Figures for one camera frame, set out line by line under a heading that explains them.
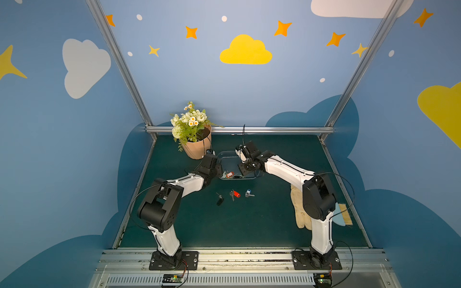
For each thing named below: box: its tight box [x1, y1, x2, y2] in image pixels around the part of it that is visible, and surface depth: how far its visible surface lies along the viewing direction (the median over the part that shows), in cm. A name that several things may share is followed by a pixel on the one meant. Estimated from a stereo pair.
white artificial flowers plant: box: [169, 101, 225, 152], surface depth 89 cm
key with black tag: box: [215, 192, 224, 206], surface depth 95 cm
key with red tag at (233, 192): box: [229, 189, 241, 202], surface depth 97 cm
